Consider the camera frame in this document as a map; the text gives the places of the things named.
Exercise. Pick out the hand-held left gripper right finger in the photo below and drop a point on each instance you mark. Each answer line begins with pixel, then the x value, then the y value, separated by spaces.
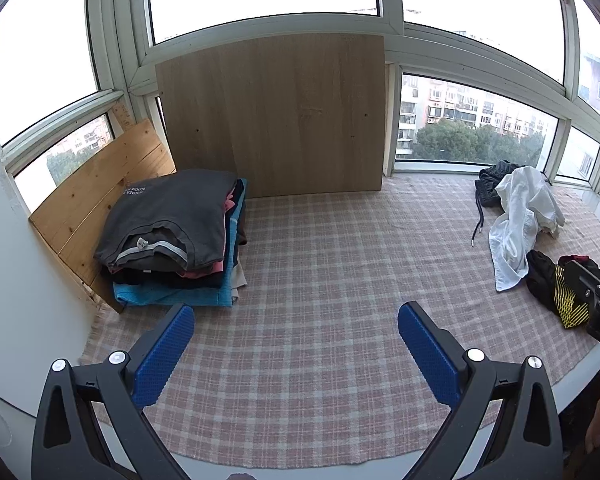
pixel 425 355

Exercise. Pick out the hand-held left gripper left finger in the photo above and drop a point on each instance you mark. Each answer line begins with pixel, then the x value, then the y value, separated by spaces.
pixel 162 355

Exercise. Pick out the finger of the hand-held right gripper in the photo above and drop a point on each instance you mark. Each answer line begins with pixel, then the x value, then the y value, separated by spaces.
pixel 587 282

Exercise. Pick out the white shirt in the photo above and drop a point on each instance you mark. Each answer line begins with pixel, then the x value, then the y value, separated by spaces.
pixel 522 210

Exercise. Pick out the dark red garment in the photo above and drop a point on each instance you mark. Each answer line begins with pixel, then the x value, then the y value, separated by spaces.
pixel 580 261

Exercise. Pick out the black yellow striped garment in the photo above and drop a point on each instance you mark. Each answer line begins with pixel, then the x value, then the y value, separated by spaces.
pixel 550 285

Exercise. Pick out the folded pink garment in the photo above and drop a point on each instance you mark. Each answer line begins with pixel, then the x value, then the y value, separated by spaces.
pixel 215 266

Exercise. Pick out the folded beige garment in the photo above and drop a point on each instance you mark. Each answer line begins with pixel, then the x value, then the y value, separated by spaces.
pixel 238 285

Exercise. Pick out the person's dark tweed jacket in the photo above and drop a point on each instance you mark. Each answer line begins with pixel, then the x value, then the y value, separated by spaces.
pixel 575 440

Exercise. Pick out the pink plaid blanket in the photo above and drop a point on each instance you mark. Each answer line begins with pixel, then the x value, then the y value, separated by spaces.
pixel 320 280

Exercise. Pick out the folded grey shirt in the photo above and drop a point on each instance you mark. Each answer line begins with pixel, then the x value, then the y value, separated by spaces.
pixel 170 210

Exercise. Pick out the pine plank panel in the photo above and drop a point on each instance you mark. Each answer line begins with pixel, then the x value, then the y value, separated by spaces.
pixel 90 185

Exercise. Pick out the thin wooden strip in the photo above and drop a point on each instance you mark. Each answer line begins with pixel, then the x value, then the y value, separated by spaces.
pixel 122 115

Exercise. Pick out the large light wooden board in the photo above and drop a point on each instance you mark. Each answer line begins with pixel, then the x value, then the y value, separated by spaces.
pixel 280 115

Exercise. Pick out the white framed window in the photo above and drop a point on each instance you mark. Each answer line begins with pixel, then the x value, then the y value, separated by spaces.
pixel 430 45

